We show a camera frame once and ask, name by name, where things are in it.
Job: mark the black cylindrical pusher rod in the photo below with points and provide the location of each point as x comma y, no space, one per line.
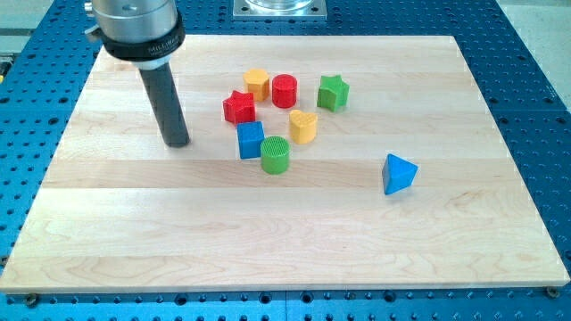
163,96

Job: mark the yellow heart block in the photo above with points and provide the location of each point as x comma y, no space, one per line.
303,126

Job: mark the green star block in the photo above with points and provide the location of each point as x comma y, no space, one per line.
333,93

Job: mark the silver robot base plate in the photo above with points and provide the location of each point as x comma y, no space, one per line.
279,10

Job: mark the red cylinder block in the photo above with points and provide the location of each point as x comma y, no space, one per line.
284,91

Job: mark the green cylinder block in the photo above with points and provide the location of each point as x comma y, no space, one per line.
275,155

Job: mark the blue perforated metal table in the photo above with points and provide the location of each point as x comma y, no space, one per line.
46,80

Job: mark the light wooden board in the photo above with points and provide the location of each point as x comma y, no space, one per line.
119,211

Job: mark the red star block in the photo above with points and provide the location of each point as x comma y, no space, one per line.
239,108

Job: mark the blue cube block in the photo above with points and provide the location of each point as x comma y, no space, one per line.
250,136

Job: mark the yellow hexagon block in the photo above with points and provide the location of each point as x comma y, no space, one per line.
256,81

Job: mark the blue triangle block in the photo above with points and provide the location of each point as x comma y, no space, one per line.
397,174

